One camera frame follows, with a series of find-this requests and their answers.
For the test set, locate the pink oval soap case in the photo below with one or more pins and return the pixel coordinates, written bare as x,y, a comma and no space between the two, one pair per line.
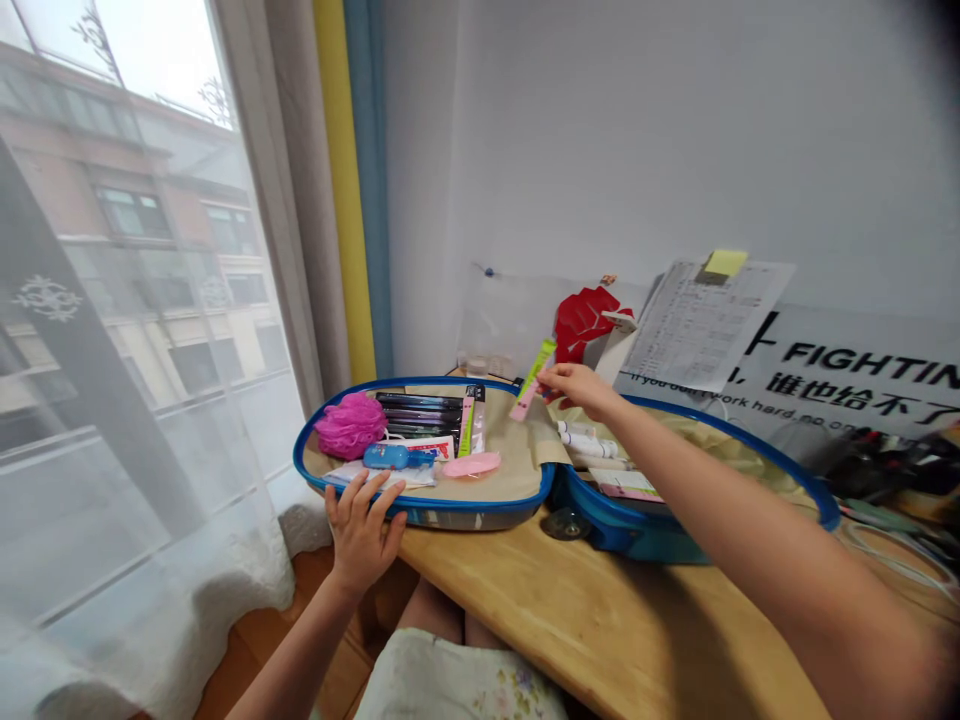
471,466

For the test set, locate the person's legs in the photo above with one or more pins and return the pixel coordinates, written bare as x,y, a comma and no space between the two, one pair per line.
433,611

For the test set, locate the window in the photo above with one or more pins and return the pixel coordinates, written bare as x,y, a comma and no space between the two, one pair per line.
157,67

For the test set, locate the grey banner with black print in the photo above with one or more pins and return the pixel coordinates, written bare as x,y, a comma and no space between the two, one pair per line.
847,375

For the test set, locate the grey curtain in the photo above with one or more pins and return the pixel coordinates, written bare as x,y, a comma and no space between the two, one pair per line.
292,187

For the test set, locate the clear bag with white cloth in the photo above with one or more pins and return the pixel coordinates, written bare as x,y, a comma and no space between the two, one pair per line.
352,475

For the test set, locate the white cardboard piece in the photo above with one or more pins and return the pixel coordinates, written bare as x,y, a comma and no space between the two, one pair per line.
616,346

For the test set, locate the white sheer curtain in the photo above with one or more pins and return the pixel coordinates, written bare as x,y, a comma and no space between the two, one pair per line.
112,525

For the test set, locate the pink mesh bath sponge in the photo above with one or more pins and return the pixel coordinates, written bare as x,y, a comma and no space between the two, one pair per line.
350,425

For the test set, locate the small blue bottle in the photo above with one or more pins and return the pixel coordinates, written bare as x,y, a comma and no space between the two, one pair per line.
394,456

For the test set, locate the white pink box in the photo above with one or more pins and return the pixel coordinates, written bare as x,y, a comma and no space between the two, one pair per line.
624,484

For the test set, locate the black packet of toothbrushes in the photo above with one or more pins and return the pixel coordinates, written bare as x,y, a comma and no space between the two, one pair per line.
420,412

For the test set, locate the person's right hand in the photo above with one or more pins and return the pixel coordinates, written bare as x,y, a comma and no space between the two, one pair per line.
589,391

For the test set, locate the person's body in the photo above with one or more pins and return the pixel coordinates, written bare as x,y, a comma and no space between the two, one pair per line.
457,679

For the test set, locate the red paper fist cutout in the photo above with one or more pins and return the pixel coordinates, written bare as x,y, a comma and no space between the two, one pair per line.
585,322

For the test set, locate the pink green toothbrush packet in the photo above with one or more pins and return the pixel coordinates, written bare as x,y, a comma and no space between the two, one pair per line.
471,420
531,382

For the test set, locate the yellow blue curtain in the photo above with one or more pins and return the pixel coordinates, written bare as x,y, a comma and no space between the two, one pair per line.
352,187

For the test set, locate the white tube with purple band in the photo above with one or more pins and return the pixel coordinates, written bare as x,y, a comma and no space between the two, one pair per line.
576,430

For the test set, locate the blue suitcase with beige lining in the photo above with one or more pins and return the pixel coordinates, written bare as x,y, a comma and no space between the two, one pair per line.
450,504

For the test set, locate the person's left hand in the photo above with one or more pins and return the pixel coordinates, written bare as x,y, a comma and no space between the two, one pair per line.
361,544

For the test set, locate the yellow sticky note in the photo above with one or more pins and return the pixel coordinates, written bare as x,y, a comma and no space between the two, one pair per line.
726,263

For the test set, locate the printed paper sheet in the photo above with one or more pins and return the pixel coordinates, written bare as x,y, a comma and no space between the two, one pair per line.
697,330

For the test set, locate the black organiser with stationery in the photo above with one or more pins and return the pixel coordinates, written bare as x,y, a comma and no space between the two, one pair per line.
900,465

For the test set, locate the white red blue tube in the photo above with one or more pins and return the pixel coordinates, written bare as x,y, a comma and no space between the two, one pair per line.
435,447

